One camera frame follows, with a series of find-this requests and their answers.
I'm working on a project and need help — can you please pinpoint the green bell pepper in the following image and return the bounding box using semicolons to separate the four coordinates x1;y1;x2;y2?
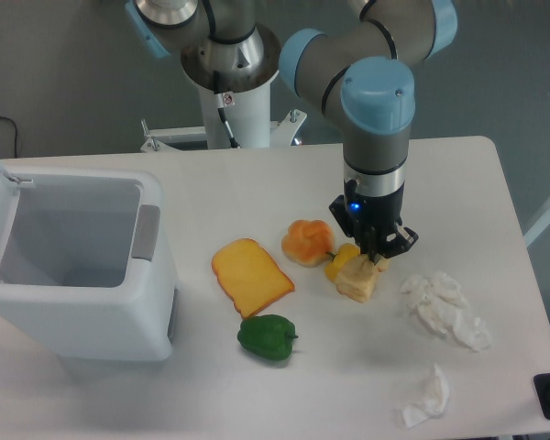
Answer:
236;314;299;361

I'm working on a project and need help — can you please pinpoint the large crumpled white tissue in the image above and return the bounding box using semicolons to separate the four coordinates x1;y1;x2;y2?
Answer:
400;271;492;352

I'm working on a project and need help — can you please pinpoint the toast slice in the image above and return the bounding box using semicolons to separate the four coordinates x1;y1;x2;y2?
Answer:
211;238;295;319

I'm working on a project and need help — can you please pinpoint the white trash can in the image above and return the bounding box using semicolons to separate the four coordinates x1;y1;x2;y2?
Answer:
0;161;178;361

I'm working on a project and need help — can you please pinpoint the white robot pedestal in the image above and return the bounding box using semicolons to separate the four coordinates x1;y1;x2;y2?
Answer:
141;82;307;152

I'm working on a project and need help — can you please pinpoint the black cable on floor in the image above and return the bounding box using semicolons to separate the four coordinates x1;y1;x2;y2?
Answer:
0;115;25;158

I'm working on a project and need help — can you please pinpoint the small crumpled white tissue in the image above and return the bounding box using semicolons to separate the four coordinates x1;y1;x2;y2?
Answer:
394;363;451;429

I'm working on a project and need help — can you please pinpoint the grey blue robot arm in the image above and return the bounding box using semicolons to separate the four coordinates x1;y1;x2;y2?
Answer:
126;1;457;261

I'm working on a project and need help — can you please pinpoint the square bread cube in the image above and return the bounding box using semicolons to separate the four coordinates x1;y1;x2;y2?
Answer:
335;254;390;303

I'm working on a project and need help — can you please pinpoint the round orange bread roll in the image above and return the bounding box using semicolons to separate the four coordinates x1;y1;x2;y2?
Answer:
280;220;335;267

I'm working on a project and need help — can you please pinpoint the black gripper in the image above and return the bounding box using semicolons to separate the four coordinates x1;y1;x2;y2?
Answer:
329;180;419;265

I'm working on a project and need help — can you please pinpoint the yellow bell pepper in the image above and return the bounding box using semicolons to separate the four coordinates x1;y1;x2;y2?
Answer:
324;243;360;282

